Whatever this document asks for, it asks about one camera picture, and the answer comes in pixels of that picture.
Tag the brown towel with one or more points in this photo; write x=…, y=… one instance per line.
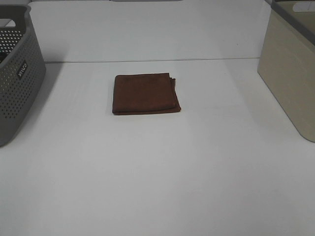
x=145, y=94

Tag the beige plastic basket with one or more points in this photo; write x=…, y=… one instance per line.
x=287, y=61

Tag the grey perforated plastic basket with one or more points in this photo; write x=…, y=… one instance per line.
x=22, y=69

